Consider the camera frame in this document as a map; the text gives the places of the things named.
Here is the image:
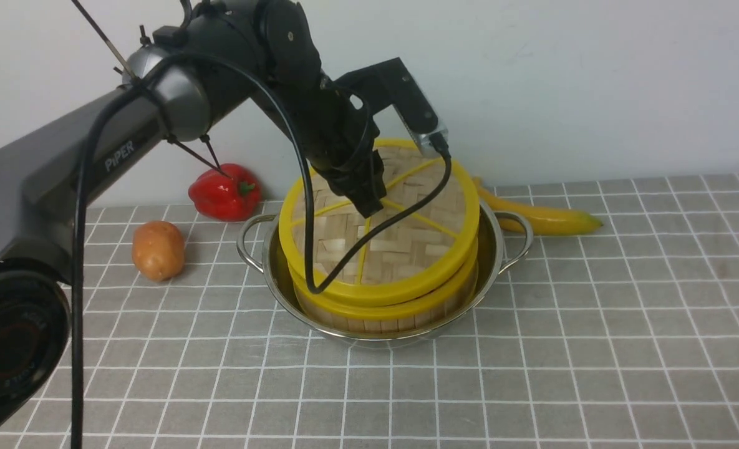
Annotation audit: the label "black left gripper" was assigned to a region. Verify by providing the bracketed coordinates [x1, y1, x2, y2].
[269, 72, 385, 218]

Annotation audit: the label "yellow bamboo steamer basket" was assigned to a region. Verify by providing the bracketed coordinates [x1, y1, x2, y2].
[292, 258, 480, 334]

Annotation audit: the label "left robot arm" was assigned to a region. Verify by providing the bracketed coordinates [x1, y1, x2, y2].
[0, 1, 383, 448]

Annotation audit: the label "stainless steel pot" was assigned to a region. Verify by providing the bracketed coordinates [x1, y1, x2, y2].
[236, 201, 534, 350]

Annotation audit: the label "red bell pepper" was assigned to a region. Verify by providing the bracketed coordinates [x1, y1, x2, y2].
[188, 164, 262, 222]

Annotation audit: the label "yellow banana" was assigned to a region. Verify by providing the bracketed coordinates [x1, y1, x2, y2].
[473, 176, 604, 236]

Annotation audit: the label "brown potato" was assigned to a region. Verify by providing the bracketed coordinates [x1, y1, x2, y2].
[132, 221, 186, 283]

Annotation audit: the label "grey checked tablecloth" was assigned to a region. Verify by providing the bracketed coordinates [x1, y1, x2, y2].
[0, 173, 739, 449]

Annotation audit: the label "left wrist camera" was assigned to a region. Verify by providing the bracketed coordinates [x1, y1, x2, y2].
[336, 57, 451, 158]

